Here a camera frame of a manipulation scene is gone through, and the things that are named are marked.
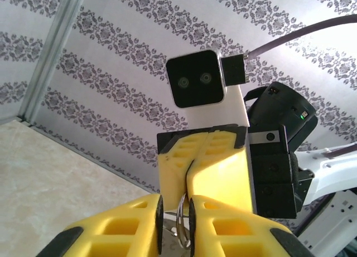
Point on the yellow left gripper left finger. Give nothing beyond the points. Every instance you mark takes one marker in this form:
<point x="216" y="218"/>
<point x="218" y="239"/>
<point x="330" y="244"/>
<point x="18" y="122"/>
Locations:
<point x="117" y="229"/>

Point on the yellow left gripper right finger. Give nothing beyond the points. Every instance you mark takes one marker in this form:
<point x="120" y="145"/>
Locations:
<point x="237" y="234"/>

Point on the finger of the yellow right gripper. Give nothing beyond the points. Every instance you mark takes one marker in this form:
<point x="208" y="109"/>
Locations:
<point x="173" y="179"/>
<point x="223" y="170"/>

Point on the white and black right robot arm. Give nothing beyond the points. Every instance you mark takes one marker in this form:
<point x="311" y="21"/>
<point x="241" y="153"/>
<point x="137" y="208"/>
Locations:
<point x="334" y="170"/>

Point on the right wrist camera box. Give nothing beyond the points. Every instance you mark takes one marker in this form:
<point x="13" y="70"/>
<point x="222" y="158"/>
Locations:
<point x="195" y="78"/>

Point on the aluminium frame corner post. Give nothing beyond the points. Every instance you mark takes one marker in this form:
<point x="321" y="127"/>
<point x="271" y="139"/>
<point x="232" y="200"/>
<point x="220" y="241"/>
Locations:
<point x="47" y="62"/>

